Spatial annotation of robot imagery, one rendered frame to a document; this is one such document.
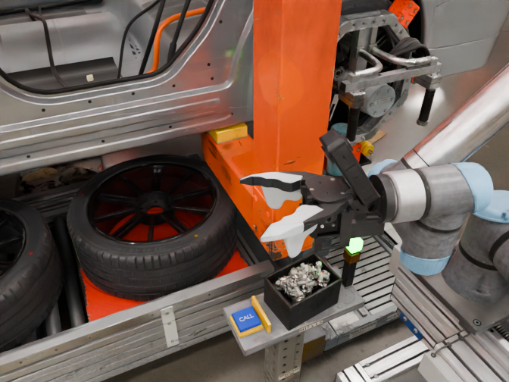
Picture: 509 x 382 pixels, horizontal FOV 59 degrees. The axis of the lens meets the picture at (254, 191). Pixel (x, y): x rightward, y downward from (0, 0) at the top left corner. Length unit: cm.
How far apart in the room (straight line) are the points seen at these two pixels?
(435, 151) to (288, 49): 46
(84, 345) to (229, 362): 58
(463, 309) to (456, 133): 44
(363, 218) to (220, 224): 106
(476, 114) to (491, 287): 44
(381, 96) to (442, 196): 113
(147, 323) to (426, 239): 111
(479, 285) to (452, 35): 139
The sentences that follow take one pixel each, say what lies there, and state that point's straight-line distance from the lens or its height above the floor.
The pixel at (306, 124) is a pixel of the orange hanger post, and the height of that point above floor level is 102.
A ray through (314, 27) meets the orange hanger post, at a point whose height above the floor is 128.
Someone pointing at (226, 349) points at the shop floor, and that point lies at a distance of 193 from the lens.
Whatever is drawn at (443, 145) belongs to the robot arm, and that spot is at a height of 122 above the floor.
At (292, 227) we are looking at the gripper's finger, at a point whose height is 125.
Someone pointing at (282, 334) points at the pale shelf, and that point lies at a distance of 142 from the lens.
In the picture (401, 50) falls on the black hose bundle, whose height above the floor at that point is 101.
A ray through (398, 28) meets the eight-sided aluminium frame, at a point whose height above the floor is 106.
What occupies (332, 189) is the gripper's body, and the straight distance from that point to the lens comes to 62.
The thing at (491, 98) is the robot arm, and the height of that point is 130.
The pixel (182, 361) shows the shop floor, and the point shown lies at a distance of 192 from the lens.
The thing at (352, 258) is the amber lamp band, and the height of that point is 60.
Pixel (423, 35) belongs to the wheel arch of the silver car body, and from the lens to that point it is 216.
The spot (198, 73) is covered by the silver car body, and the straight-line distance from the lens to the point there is 166.
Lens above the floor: 162
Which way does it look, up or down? 38 degrees down
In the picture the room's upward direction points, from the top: straight up
